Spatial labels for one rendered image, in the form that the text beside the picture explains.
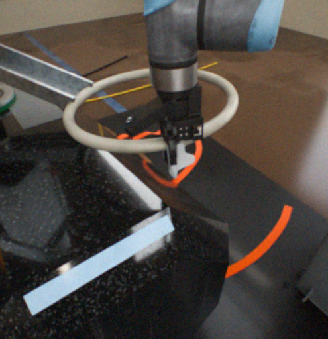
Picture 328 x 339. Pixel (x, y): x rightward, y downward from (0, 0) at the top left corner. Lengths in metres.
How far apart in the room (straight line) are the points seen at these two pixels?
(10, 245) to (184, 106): 0.45
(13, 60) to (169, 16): 0.72
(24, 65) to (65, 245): 0.67
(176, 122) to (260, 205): 1.37
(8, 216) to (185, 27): 0.53
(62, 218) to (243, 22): 0.51
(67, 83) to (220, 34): 0.64
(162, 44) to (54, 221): 0.42
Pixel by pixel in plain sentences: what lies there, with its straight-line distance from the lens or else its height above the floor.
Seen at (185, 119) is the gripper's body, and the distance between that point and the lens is 0.59.
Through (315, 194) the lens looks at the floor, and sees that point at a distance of 2.12.
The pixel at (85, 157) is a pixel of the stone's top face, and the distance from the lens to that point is 0.82.
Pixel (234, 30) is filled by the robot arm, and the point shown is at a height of 1.21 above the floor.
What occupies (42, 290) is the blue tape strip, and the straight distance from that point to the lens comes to 0.60.
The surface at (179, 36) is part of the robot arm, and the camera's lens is 0.51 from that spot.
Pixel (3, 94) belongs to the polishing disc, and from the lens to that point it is 1.22.
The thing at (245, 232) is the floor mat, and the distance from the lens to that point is 1.72.
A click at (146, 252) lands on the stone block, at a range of 0.64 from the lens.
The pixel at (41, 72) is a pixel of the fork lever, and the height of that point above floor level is 0.97.
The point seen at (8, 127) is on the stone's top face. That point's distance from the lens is 1.05.
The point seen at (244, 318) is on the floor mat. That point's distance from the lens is 1.46.
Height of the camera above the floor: 1.33
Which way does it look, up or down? 40 degrees down
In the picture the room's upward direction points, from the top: straight up
